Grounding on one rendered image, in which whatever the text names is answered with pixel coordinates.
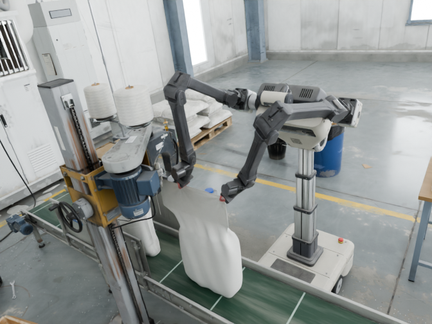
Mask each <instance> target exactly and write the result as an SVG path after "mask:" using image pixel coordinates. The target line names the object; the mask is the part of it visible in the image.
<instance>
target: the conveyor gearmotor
mask: <svg viewBox="0 0 432 324"><path fill-rule="evenodd" d="M20 212H21V213H19V214H15V215H12V216H11V217H9V218H7V219H5V220H6V222H7V224H8V226H9V228H10V229H11V230H12V231H13V232H15V233H17V232H18V231H19V232H21V233H22V234H23V235H29V234H31V233H32V231H33V226H32V225H33V224H32V222H31V221H29V220H28V219H30V218H29V215H28V214H27V213H26V212H24V211H22V210H20ZM21 214H22V217H20V215H21ZM23 217H25V218H26V220H25V219H23Z"/></svg>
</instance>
